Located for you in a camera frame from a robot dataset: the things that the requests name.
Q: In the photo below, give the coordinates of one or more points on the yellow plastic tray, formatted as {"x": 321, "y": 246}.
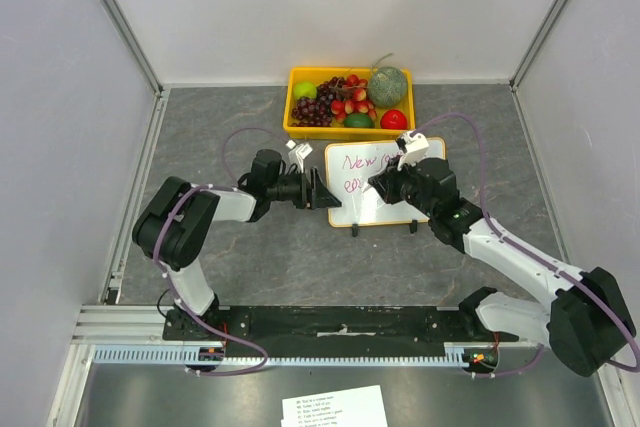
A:
{"x": 337, "y": 131}

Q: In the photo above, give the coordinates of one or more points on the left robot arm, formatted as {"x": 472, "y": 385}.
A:
{"x": 172, "y": 229}

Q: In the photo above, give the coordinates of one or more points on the red tomato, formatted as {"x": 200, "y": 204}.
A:
{"x": 394, "y": 119}

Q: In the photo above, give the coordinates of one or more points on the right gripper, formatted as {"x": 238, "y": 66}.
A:
{"x": 395, "y": 185}

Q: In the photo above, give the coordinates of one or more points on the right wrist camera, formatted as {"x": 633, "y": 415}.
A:
{"x": 413, "y": 147}

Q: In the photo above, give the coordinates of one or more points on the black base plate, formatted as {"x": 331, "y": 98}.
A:
{"x": 349, "y": 330}

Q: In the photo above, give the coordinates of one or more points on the yellow framed whiteboard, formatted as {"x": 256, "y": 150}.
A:
{"x": 348, "y": 168}

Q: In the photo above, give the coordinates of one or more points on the green apple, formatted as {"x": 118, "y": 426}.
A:
{"x": 304, "y": 89}

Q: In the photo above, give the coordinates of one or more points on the green avocado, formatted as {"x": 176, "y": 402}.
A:
{"x": 358, "y": 121}

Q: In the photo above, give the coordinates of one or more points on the white printed paper sheet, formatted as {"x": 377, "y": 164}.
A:
{"x": 362, "y": 407}

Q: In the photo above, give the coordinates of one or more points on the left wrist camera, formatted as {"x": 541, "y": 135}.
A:
{"x": 298, "y": 153}

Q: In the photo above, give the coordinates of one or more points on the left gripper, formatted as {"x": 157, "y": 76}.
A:
{"x": 320, "y": 196}

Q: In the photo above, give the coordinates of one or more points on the red grape bunch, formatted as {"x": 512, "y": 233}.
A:
{"x": 349, "y": 95}

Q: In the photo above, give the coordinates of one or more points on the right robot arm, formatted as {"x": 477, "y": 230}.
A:
{"x": 580, "y": 316}

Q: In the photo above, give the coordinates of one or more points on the grey slotted cable duct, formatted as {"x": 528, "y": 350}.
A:
{"x": 182, "y": 355}

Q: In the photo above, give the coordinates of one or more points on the dark purple grape bunch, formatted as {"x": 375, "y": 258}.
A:
{"x": 313, "y": 112}

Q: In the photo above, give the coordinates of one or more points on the green netted melon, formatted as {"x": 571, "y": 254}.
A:
{"x": 388, "y": 85}

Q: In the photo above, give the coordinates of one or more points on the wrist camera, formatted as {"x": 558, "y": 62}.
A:
{"x": 298, "y": 153}
{"x": 413, "y": 147}

